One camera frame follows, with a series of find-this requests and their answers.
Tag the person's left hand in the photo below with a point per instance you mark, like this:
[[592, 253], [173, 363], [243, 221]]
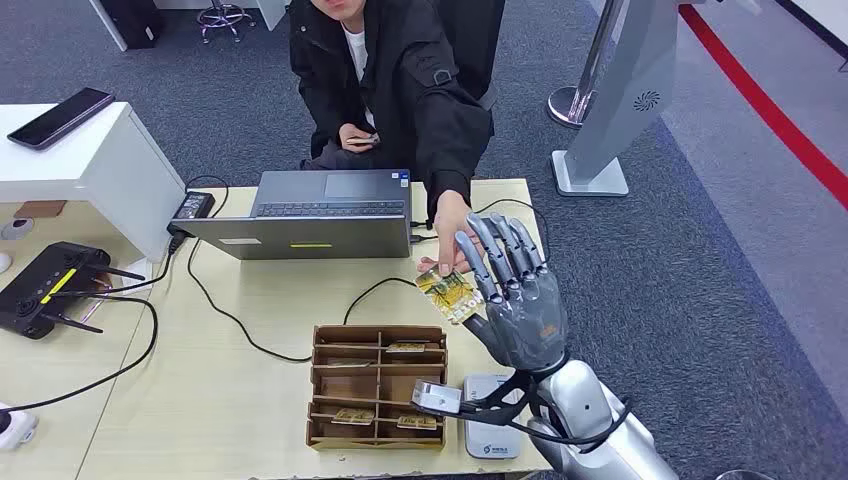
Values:
[[450, 218]]

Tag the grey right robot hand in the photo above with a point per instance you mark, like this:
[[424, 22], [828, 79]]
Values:
[[530, 318]]

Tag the person's right hand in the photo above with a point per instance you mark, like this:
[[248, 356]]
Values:
[[354, 136]]

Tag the gold patterned card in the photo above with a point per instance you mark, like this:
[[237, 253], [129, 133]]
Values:
[[348, 363], [366, 140], [450, 295], [417, 421], [353, 416], [405, 347]]

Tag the person's right forearm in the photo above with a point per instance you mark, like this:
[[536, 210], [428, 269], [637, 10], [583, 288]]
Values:
[[324, 99]]

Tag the person's left forearm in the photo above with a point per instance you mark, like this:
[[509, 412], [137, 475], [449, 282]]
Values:
[[450, 159]]

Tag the person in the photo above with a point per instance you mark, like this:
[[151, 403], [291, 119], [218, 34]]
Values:
[[411, 86]]

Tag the white card reader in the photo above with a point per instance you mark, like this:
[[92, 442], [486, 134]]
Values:
[[490, 437]]

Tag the wooden card organizer box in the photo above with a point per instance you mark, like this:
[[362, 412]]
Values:
[[344, 387]]

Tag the grey laptop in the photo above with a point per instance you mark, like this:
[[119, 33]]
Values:
[[298, 235]]

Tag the white desk panel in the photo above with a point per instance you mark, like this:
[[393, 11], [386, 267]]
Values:
[[272, 12], [109, 23]]

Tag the black laptop power adapter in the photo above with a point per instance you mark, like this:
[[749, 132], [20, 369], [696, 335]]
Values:
[[193, 205]]

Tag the chrome stool base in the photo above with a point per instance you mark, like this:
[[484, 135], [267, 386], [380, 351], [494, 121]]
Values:
[[225, 14]]

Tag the silver kiosk stand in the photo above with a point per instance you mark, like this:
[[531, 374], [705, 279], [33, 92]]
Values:
[[623, 99]]

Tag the black cabinet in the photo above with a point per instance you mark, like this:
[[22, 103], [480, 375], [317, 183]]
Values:
[[136, 23]]

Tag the white desk shelf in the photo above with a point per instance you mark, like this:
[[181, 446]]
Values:
[[99, 172]]

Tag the grey round base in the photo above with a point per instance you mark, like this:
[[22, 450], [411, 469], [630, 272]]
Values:
[[745, 476]]

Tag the black smartphone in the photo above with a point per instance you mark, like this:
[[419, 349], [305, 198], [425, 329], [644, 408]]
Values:
[[61, 118]]

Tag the brown pad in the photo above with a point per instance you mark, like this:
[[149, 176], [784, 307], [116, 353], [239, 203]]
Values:
[[40, 208]]

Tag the black router with antennas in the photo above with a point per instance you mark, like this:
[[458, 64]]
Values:
[[40, 285]]

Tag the grey round puck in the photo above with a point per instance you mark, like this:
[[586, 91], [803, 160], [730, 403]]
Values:
[[18, 228]]

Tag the white rounded object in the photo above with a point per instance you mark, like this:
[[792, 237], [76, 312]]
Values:
[[3, 262]]

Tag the white power strip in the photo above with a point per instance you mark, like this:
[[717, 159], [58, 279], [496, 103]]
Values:
[[16, 430]]

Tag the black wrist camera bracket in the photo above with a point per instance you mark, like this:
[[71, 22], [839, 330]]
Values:
[[493, 404]]

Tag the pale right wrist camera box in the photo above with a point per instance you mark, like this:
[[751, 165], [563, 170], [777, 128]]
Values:
[[434, 396]]

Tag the chrome stanchion post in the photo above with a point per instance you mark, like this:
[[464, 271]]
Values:
[[570, 106]]

